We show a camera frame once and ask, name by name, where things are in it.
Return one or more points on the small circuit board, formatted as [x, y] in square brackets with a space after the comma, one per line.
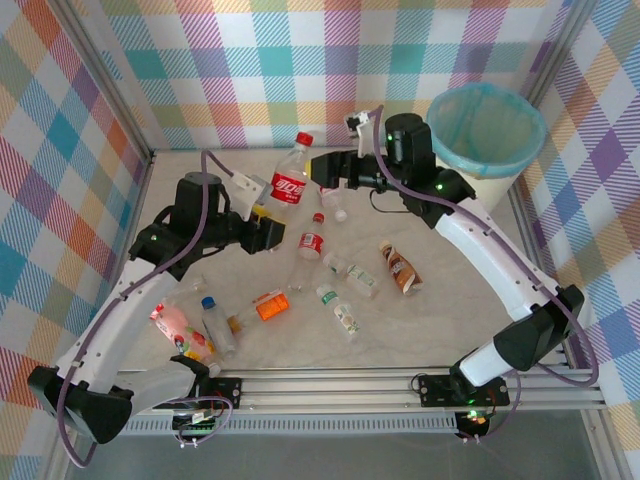
[475, 420]
[197, 427]

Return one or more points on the aluminium frame floor bar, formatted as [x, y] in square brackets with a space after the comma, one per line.
[140, 185]
[539, 250]

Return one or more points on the small cola bottle red label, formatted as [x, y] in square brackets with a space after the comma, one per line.
[311, 245]

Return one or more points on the clear plastic bottle without label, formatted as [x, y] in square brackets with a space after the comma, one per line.
[199, 286]

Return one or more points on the large cola bottle red label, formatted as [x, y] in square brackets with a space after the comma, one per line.
[289, 187]

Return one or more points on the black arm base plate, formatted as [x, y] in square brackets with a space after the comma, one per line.
[435, 392]
[227, 392]

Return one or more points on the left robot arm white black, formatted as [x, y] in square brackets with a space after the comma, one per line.
[130, 310]

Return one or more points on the white plastic bin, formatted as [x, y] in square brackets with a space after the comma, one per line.
[500, 190]

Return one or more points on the clear bottle white green label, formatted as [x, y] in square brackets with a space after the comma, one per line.
[346, 319]
[361, 279]

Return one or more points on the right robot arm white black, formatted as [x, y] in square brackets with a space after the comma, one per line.
[490, 250]

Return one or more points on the clear bottle red white label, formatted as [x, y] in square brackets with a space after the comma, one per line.
[332, 199]

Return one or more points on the aluminium frame post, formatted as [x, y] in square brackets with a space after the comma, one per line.
[556, 50]
[120, 100]

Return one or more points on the brown drink bottle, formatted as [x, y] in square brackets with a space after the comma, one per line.
[400, 267]

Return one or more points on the aluminium mounting rail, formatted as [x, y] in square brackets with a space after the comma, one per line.
[325, 392]

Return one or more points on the clear bottle orange label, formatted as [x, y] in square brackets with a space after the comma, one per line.
[272, 306]

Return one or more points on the pink drink bottle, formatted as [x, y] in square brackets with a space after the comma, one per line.
[172, 325]

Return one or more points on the clear bottle blue cap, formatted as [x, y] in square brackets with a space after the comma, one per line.
[220, 330]

